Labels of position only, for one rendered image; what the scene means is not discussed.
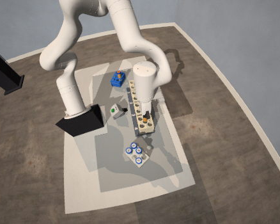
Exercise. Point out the beige bucket adapter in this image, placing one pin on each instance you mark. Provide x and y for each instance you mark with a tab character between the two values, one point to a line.
137	109
145	127
134	99
132	86

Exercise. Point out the beige tube rack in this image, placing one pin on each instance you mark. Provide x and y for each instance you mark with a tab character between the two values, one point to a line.
143	156

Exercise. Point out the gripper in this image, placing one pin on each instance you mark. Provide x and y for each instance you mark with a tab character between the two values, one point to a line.
146	108

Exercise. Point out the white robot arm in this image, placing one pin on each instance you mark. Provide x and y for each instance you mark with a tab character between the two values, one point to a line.
148	77

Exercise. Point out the blue tube rack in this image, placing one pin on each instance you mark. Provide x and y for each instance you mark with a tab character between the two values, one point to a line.
115	81

